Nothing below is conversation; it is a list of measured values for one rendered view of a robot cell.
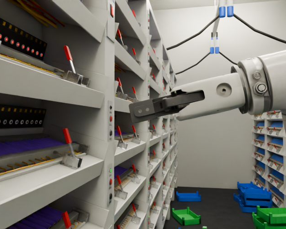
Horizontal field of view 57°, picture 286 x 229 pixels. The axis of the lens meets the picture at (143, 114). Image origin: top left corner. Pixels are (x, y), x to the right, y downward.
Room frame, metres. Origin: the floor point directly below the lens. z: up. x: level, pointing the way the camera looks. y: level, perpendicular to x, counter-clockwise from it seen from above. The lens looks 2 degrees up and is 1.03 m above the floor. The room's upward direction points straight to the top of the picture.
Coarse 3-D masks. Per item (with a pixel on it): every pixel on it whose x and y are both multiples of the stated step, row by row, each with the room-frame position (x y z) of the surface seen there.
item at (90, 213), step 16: (48, 208) 0.73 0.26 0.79; (64, 208) 0.78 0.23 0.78; (80, 208) 0.77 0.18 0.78; (96, 208) 0.76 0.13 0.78; (16, 224) 0.61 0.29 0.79; (32, 224) 0.63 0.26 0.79; (48, 224) 0.65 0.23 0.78; (64, 224) 0.66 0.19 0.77; (80, 224) 0.72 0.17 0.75; (96, 224) 0.76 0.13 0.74
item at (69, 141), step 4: (64, 128) 0.60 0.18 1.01; (64, 132) 0.60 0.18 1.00; (68, 132) 0.61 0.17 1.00; (64, 136) 0.60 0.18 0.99; (68, 136) 0.60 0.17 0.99; (68, 140) 0.60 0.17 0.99; (68, 144) 0.60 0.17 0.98; (72, 148) 0.61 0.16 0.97; (72, 152) 0.60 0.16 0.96; (72, 156) 0.60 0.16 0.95
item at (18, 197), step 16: (0, 128) 0.60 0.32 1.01; (16, 128) 0.64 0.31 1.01; (32, 128) 0.71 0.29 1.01; (80, 144) 0.75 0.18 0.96; (96, 144) 0.76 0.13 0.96; (96, 160) 0.72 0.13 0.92; (32, 176) 0.48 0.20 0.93; (48, 176) 0.50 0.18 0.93; (64, 176) 0.52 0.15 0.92; (80, 176) 0.61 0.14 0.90; (96, 176) 0.73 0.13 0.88; (0, 192) 0.38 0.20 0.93; (16, 192) 0.40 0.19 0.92; (32, 192) 0.42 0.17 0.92; (48, 192) 0.47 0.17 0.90; (64, 192) 0.54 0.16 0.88; (0, 208) 0.35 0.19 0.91; (16, 208) 0.39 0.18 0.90; (32, 208) 0.43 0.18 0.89; (0, 224) 0.36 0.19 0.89
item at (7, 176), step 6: (78, 156) 0.69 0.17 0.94; (54, 162) 0.58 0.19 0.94; (60, 162) 0.60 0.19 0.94; (30, 168) 0.49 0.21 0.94; (36, 168) 0.51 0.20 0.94; (42, 168) 0.53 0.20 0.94; (6, 174) 0.43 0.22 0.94; (12, 174) 0.44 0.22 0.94; (18, 174) 0.46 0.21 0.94; (0, 180) 0.41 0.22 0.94
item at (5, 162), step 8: (64, 144) 0.69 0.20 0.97; (72, 144) 0.72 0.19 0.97; (24, 152) 0.52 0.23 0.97; (32, 152) 0.54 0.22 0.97; (40, 152) 0.56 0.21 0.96; (48, 152) 0.59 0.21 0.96; (64, 152) 0.66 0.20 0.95; (80, 152) 0.72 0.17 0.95; (0, 160) 0.44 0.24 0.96; (8, 160) 0.46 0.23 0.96; (16, 160) 0.48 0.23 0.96; (24, 160) 0.51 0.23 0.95; (32, 160) 0.53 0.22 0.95; (40, 160) 0.57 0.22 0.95; (48, 160) 0.56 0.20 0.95; (0, 168) 0.44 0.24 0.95; (8, 168) 0.47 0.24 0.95
